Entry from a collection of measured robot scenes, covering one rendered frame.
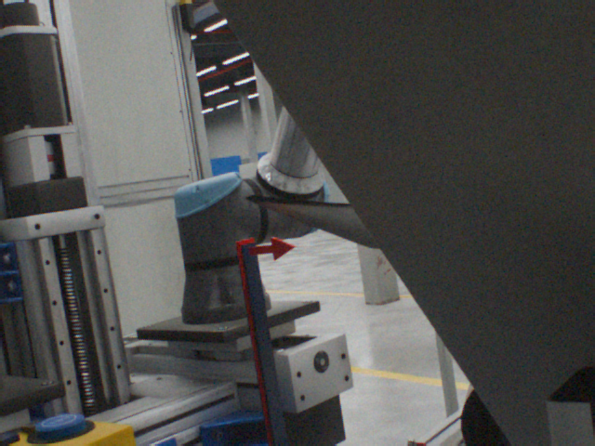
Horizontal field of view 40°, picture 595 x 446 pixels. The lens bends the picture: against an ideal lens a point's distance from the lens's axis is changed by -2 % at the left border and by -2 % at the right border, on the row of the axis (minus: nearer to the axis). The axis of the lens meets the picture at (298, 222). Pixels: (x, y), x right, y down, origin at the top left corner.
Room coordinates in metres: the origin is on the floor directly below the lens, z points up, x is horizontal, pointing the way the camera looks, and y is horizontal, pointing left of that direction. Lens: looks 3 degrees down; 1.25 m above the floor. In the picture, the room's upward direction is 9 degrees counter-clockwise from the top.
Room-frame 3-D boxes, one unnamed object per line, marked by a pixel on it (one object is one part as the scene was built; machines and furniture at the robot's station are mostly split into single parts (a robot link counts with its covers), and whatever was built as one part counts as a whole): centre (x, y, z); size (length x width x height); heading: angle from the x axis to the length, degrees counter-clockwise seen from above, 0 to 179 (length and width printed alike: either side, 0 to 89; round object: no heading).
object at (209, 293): (1.39, 0.14, 1.09); 0.15 x 0.15 x 0.10
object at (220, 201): (1.39, 0.14, 1.20); 0.13 x 0.12 x 0.14; 123
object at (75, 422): (0.66, 0.22, 1.08); 0.04 x 0.04 x 0.02
